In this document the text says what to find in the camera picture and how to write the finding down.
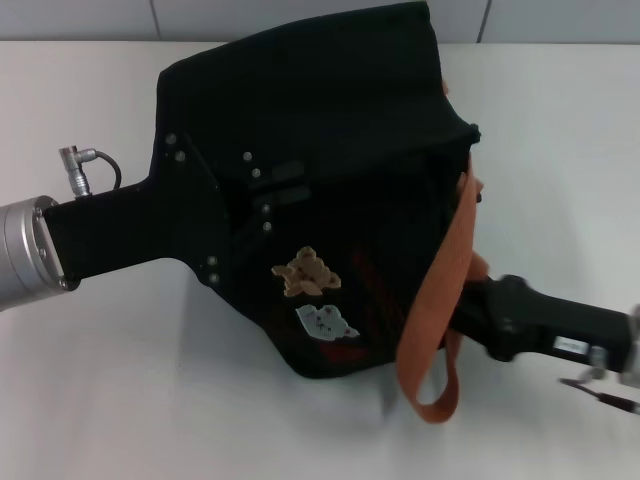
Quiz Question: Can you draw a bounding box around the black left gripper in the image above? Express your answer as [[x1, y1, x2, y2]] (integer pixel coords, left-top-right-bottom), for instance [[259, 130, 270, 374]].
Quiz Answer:
[[42, 129, 315, 301]]

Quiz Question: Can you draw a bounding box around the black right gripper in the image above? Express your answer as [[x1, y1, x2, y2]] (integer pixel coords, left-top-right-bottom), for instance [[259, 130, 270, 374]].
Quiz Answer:
[[451, 273, 636, 375]]

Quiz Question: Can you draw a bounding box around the black food bag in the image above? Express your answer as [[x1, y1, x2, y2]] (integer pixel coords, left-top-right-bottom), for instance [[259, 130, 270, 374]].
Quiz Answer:
[[148, 0, 485, 382]]

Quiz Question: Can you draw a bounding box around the orange bag strap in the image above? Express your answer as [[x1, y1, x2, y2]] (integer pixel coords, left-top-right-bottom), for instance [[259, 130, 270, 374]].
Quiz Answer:
[[396, 77, 495, 426]]

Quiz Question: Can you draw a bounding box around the right gripper connector cable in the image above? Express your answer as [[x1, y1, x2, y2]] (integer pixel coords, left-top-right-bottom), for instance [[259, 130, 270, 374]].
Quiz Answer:
[[556, 346, 640, 416]]

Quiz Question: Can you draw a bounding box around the gripper connector cable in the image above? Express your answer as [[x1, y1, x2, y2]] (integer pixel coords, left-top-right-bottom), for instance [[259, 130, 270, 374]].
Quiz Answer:
[[57, 144, 124, 200], [556, 346, 640, 416]]

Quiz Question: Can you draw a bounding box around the left gripper connector cable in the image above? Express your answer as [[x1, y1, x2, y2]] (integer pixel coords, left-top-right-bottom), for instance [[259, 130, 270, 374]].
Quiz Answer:
[[57, 144, 124, 200]]

